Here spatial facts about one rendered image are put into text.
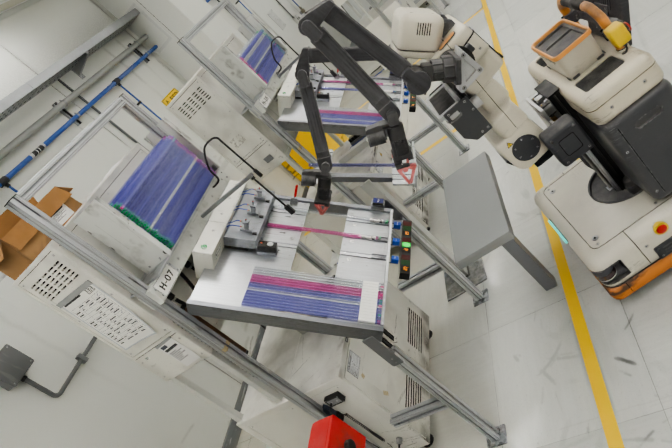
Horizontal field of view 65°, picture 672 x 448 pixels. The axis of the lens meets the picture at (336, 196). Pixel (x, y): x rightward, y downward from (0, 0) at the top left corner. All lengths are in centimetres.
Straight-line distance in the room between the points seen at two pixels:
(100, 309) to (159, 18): 356
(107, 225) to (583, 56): 175
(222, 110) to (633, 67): 215
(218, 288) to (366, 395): 73
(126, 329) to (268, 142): 147
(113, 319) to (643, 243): 198
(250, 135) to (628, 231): 207
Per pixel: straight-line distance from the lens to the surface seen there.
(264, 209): 228
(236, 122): 319
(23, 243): 221
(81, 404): 340
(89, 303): 219
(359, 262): 213
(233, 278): 207
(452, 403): 215
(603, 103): 192
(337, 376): 214
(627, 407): 217
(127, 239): 203
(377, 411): 230
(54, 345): 344
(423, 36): 183
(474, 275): 293
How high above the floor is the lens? 176
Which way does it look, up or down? 20 degrees down
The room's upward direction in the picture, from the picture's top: 48 degrees counter-clockwise
